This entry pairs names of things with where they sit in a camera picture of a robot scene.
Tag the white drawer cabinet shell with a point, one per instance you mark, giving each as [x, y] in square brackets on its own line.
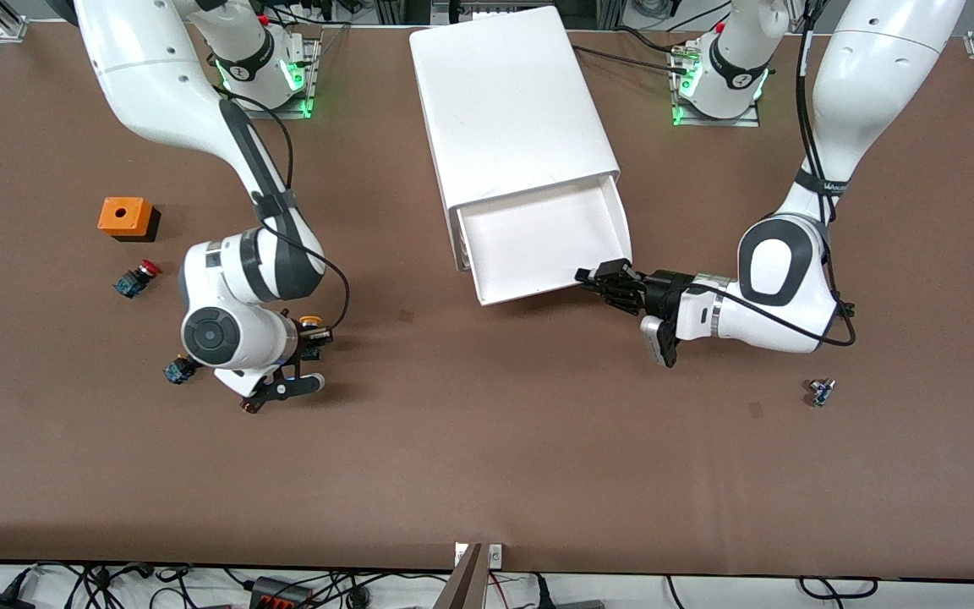
[504, 101]

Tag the orange box with black base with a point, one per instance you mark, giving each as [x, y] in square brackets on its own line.
[122, 216]

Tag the dark purple capacitor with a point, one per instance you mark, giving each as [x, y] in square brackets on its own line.
[247, 408]

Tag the white plastic drawer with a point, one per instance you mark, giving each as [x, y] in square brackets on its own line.
[538, 245]

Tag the green push button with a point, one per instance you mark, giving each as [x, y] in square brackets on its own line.
[176, 372]

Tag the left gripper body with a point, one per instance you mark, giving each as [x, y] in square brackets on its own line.
[663, 290]

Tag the white table edge bracket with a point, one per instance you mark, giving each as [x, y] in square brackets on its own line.
[495, 556]

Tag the yellow push button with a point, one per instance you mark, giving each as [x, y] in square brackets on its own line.
[311, 320]

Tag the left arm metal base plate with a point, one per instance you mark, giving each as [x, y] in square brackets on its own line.
[741, 122]

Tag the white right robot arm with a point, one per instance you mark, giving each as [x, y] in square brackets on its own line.
[149, 76]

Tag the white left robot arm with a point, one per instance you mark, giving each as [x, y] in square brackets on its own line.
[867, 85]

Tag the red push button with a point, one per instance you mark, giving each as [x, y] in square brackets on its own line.
[136, 279]

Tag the black power adapter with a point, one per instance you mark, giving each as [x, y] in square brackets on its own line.
[1, 602]

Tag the small blue potentiometer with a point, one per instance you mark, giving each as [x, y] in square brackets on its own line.
[821, 392]

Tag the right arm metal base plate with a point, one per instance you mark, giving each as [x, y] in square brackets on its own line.
[311, 76]

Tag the grey camera stand post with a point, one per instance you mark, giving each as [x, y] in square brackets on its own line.
[463, 588]

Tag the black power strip red switches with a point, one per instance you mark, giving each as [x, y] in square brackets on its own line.
[280, 594]

